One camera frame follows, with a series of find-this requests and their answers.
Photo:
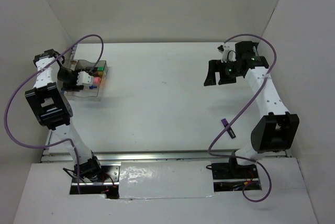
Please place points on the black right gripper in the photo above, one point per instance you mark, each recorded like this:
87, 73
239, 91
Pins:
215, 66

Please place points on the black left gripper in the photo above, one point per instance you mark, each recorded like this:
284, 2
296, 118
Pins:
71, 87

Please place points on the yellow black highlighter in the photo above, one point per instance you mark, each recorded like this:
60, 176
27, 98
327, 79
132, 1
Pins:
90, 69

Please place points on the pink glue bottle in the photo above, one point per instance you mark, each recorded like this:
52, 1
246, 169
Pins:
96, 80

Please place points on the green black highlighter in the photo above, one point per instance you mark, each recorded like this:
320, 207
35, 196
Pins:
98, 69

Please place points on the blue cap spray bottle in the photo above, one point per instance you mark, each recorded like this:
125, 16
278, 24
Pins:
91, 87

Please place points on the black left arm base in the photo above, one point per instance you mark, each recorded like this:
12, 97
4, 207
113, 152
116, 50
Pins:
92, 171

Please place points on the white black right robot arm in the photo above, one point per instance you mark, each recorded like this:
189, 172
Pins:
276, 129

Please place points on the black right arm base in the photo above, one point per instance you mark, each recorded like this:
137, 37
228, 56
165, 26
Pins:
230, 169

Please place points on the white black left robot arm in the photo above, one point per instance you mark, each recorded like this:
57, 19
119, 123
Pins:
52, 109

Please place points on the clear plastic tray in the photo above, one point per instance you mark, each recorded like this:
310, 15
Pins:
86, 94

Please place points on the amber plastic tray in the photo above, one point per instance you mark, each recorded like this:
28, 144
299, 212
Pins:
102, 82

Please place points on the smoky grey plastic tray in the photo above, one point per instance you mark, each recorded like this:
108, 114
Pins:
82, 64

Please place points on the purple black highlighter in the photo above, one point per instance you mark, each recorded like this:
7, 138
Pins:
230, 131

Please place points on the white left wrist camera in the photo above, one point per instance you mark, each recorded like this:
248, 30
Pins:
83, 78

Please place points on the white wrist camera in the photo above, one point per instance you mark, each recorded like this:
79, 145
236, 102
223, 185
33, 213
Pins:
83, 78
227, 51

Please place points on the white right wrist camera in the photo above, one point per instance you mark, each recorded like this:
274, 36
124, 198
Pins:
227, 51

